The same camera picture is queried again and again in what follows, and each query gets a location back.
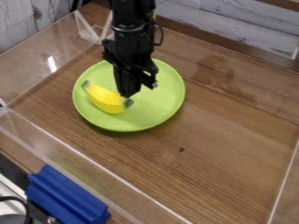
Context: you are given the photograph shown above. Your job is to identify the yellow toy banana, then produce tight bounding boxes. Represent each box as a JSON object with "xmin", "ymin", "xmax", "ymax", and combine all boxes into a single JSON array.
[{"xmin": 81, "ymin": 80, "xmax": 135, "ymax": 114}]

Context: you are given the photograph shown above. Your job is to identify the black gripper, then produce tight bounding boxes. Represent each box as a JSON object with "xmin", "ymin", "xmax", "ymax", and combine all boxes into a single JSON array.
[{"xmin": 101, "ymin": 25, "xmax": 159, "ymax": 98}]

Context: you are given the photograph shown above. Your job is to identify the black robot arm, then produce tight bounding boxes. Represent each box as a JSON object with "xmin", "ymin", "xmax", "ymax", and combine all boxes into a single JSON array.
[{"xmin": 101, "ymin": 0, "xmax": 159, "ymax": 98}]

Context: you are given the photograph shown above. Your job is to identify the green round plate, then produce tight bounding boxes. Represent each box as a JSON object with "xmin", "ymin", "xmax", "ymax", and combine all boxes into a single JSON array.
[{"xmin": 72, "ymin": 59, "xmax": 185, "ymax": 132}]

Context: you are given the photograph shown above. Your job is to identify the black cable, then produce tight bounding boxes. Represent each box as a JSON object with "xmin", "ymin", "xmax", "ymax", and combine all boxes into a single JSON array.
[{"xmin": 0, "ymin": 195, "xmax": 32, "ymax": 224}]

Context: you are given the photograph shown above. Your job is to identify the clear acrylic enclosure wall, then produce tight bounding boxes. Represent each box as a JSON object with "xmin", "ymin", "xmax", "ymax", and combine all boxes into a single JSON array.
[{"xmin": 0, "ymin": 16, "xmax": 299, "ymax": 224}]

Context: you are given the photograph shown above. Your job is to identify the blue plastic clamp block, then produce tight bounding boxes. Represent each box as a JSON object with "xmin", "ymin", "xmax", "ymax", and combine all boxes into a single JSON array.
[{"xmin": 25, "ymin": 164, "xmax": 111, "ymax": 224}]

